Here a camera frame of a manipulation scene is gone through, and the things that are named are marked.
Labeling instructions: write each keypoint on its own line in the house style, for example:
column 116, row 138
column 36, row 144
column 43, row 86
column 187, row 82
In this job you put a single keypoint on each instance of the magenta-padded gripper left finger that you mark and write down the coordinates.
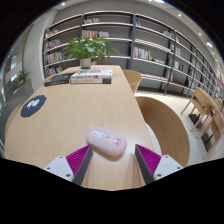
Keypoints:
column 58, row 165

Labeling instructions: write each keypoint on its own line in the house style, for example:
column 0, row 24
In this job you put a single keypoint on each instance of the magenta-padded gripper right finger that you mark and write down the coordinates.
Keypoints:
column 166, row 164

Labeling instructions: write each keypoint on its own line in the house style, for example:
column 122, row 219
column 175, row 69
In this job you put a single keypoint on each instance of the pink computer mouse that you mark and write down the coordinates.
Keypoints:
column 106, row 140

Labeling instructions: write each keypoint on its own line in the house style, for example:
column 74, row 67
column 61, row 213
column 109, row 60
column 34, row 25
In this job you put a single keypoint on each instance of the dark cartoon-eyed mouse pad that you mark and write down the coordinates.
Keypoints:
column 32, row 106

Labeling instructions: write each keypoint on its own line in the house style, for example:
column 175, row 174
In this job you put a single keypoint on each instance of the light wooden round-back chair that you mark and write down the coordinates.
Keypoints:
column 166, row 126
column 132, row 79

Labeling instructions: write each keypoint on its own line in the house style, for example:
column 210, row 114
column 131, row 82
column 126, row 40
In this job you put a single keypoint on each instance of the group of wooden slatted chairs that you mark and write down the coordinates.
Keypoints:
column 203, row 103

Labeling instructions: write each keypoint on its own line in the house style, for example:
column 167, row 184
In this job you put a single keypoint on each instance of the black hardcover book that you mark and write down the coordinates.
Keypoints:
column 58, row 79

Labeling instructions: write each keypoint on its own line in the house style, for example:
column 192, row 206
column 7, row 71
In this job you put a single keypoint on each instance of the thick book with red spine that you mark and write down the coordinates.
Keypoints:
column 90, row 81

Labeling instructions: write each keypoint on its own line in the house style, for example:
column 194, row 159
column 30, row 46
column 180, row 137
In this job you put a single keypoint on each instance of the small green floor plant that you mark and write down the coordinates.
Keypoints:
column 22, row 76

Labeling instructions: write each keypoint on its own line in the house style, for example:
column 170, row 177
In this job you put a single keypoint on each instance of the white illustrated-cover book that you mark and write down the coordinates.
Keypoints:
column 92, row 73

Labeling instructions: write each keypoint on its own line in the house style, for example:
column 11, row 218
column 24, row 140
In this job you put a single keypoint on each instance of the green potted plant white pot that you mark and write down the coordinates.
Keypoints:
column 87, row 48

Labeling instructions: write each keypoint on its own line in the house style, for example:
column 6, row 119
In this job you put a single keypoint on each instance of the grey shelf unit with books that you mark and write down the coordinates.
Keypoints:
column 146, row 40

